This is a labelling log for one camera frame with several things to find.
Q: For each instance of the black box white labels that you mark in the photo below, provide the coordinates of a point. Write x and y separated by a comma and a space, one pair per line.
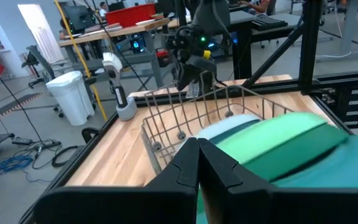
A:
337, 105

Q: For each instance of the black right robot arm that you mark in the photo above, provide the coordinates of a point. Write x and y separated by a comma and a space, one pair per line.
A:
210, 15

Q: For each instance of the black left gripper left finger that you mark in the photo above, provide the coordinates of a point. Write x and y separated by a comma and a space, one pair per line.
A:
135, 205

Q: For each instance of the red plastic bin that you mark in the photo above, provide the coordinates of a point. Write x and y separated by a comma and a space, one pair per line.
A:
129, 15

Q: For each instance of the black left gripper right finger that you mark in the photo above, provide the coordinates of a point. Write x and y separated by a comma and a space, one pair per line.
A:
259, 205

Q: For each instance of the black office chair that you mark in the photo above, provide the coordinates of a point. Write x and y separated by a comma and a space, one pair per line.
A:
40, 62

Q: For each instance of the large light green plate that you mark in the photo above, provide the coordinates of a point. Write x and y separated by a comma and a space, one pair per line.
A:
269, 133

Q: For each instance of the black aluminium table frame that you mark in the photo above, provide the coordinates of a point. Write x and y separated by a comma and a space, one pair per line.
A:
311, 46

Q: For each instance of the computer with blue light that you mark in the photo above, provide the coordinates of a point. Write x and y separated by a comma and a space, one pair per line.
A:
138, 43

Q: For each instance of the person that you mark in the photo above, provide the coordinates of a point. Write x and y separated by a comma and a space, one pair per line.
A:
256, 4
103, 7

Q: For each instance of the small pale blue plate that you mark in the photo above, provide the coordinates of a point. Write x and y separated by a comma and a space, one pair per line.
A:
225, 124

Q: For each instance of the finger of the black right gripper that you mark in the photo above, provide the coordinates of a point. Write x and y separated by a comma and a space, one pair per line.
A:
186, 77
208, 84

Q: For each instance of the small dark teal plate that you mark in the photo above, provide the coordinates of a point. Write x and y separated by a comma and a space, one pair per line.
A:
230, 133

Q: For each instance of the black desk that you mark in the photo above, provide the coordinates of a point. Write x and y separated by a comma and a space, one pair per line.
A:
241, 56

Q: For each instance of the black keyboard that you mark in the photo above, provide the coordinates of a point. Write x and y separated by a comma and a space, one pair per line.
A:
269, 22

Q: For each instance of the white waste bin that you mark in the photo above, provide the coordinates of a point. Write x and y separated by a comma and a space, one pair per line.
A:
70, 96

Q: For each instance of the hazard-striped floor mat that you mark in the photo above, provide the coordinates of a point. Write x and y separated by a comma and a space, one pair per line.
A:
14, 107

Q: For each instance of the wooden-top work table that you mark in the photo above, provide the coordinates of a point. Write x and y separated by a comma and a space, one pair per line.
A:
113, 31

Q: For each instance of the black power strip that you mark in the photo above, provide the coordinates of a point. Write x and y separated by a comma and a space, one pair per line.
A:
22, 141

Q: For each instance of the large teal plate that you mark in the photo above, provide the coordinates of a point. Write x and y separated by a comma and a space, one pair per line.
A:
337, 165

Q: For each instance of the grey brush holder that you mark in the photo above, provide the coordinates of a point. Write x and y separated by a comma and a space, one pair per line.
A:
129, 112

